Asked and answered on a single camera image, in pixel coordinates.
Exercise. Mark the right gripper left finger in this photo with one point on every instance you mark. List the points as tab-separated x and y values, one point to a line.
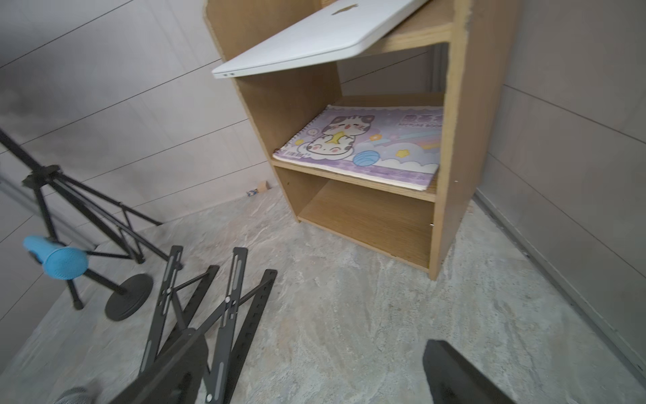
175	377

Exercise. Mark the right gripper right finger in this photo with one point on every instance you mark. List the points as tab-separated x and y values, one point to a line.
453	379

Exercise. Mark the silver laptop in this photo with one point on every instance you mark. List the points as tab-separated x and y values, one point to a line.
340	31

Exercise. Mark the black folding laptop stand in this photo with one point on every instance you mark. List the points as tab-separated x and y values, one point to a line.
229	329

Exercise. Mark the black round-base microphone stand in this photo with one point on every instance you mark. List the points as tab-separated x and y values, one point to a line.
126	298

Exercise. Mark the purple cat sketchbook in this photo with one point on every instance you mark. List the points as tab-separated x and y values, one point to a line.
398	146

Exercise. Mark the black perforated music stand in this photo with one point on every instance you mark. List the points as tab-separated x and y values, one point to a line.
110	216

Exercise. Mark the wooden shelf unit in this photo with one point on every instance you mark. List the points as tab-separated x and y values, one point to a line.
415	227

